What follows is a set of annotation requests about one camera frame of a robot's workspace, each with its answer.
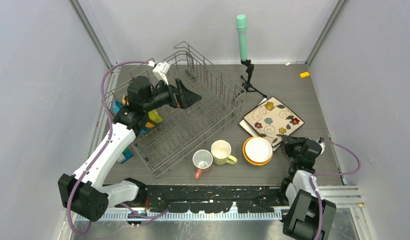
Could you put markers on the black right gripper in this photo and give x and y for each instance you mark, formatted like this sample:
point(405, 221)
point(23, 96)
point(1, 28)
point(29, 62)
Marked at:
point(289, 142)

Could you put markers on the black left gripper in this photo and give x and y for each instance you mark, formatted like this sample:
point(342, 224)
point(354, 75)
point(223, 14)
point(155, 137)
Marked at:
point(180, 97)

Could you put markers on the square floral plate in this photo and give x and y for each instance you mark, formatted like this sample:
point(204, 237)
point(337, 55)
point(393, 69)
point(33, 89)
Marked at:
point(271, 119)

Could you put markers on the green polka dot plate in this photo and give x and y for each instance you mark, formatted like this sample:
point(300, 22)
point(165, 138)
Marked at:
point(155, 117)

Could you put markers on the orange polka dot plate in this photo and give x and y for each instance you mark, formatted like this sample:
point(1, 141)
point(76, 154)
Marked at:
point(150, 123)

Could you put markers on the blue polka dot plate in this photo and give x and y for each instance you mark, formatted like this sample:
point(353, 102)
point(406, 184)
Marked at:
point(116, 106)

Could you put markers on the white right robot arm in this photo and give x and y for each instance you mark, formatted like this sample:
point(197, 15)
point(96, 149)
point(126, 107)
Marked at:
point(310, 215)

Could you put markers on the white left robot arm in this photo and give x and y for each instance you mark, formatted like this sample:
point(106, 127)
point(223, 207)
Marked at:
point(83, 192)

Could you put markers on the white bowl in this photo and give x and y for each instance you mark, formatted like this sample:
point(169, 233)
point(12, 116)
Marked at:
point(258, 149)

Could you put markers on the orange bowl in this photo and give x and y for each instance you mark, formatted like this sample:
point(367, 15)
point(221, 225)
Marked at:
point(249, 158)

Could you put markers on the yellow green mug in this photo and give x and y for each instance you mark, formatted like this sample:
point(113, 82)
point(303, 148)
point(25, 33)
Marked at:
point(221, 152)

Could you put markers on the small yellow block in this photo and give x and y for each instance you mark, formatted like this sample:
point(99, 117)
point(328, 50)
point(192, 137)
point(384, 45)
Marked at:
point(304, 75)

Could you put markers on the blue green toy blocks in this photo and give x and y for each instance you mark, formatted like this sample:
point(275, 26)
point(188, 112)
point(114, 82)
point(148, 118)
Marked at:
point(125, 156)

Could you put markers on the green microphone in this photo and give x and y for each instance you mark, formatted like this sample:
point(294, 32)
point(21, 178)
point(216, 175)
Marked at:
point(241, 25)

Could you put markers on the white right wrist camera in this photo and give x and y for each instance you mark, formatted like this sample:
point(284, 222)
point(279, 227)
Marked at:
point(321, 142)

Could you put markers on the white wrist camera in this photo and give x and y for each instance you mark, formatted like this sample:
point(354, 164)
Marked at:
point(160, 70)
point(321, 142)

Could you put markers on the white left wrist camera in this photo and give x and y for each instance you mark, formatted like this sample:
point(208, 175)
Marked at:
point(160, 70)

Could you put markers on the grey wire dish rack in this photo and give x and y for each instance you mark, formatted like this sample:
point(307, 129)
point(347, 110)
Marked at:
point(184, 130)

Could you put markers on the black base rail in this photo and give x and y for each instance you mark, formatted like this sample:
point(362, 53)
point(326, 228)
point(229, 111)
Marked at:
point(212, 199)

